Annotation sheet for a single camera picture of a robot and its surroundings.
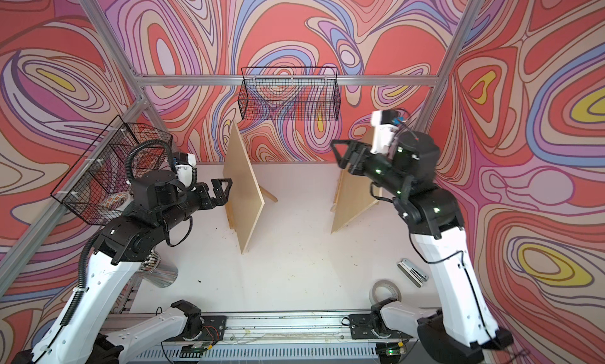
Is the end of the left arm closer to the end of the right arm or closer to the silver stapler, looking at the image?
the end of the right arm

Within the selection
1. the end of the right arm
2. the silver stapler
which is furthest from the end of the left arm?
the silver stapler

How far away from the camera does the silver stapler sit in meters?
0.82
